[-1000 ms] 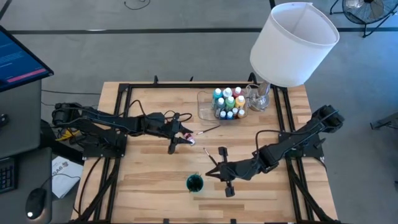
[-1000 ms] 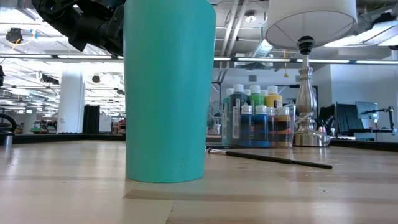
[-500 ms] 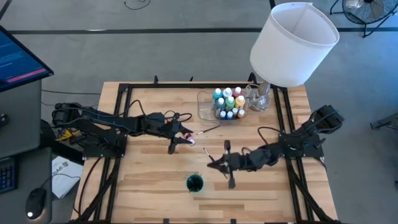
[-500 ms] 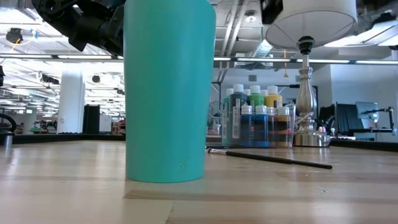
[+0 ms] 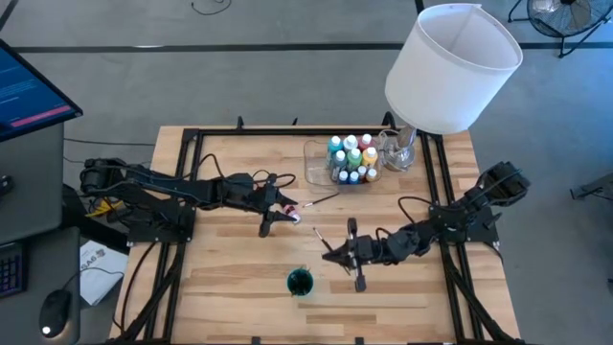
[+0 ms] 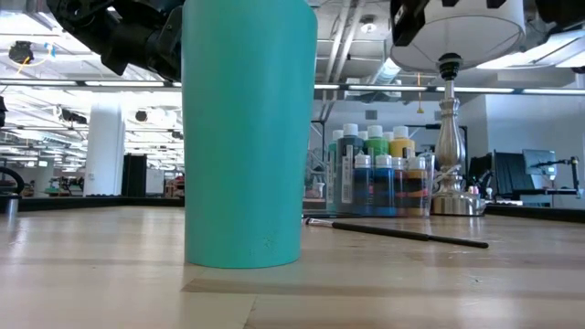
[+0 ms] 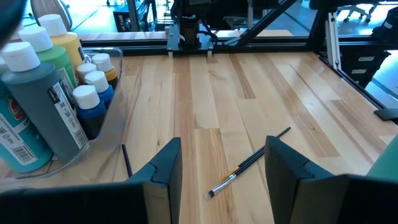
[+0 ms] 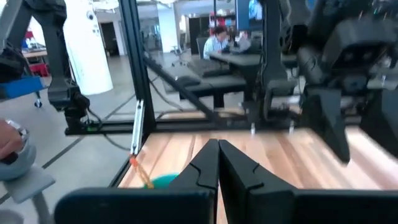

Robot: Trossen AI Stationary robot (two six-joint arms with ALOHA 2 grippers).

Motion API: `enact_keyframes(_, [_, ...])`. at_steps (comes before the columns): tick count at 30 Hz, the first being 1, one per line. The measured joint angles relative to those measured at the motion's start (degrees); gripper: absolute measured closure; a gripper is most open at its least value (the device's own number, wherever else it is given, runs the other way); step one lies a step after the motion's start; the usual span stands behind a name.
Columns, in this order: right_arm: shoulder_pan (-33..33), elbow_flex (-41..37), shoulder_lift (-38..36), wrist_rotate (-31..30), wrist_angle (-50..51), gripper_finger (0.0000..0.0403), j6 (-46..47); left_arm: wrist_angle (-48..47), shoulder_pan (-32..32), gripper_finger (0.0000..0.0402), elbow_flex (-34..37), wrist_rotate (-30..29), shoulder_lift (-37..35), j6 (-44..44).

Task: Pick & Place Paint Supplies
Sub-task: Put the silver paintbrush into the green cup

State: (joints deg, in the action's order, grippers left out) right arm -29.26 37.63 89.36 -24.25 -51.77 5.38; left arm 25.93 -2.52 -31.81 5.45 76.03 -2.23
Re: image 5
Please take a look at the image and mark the black aluminium table frame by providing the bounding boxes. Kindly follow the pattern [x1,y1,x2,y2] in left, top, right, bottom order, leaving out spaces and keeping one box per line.
[112,113,528,345]

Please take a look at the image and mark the black computer mouse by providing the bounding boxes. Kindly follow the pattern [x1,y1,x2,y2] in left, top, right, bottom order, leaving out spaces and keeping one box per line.
[37,287,74,339]

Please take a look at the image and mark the black keyboard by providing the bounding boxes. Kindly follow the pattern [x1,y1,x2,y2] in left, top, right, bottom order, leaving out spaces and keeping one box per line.
[0,241,29,299]

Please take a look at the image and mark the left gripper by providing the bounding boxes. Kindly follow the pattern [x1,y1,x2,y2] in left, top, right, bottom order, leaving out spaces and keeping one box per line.
[217,172,299,240]

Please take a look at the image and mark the green plastic cup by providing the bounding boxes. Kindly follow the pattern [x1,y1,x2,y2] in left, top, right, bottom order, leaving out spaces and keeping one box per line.
[285,267,316,298]

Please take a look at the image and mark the computer monitor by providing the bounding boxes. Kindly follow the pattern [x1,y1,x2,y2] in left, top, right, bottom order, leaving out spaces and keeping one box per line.
[0,37,84,144]

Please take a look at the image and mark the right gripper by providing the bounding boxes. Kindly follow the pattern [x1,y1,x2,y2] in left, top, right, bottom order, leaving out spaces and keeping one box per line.
[321,218,389,293]

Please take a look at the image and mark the clear bundled lamp cord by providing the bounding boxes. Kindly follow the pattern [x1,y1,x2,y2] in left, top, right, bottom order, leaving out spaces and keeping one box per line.
[376,127,403,169]

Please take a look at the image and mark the black floor cable loop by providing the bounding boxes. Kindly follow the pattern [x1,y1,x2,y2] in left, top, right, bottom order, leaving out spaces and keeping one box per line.
[190,0,233,17]

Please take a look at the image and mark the black equipment leg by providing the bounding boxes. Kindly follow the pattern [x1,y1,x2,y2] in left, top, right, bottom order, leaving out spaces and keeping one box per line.
[569,171,613,201]

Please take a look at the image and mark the yellow cable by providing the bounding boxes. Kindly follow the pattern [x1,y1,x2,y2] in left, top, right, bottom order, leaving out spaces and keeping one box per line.
[87,195,125,218]

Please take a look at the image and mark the thin black paint brush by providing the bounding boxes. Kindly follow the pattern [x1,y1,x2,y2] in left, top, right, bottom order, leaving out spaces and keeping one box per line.
[313,227,353,275]
[303,192,340,208]

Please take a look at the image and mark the black floor fan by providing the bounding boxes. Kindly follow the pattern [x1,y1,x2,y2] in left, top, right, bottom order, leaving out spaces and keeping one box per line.
[507,0,613,59]

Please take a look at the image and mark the clear plastic bin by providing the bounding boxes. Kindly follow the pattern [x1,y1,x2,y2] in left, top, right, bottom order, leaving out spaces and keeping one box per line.
[304,135,384,188]

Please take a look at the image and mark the table lamp white shade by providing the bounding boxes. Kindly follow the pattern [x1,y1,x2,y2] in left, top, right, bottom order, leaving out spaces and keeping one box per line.
[384,2,525,173]

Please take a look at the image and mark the grey desk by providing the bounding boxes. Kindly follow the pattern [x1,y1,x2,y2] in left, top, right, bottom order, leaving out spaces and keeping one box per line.
[0,122,82,345]

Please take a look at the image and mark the white paper booklet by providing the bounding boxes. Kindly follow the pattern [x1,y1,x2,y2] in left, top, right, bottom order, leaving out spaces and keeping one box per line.
[79,238,129,307]

